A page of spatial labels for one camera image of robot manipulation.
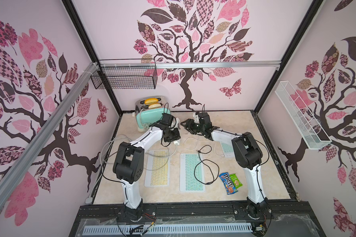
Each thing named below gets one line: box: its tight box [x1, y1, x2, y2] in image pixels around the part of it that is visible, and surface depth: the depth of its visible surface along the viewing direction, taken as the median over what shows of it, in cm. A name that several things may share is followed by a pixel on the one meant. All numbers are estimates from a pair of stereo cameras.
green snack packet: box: [229, 173, 244, 190], surface depth 85 cm
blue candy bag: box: [218, 171, 239, 196], surface depth 83 cm
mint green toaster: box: [134, 95, 172, 133], surface depth 101 cm
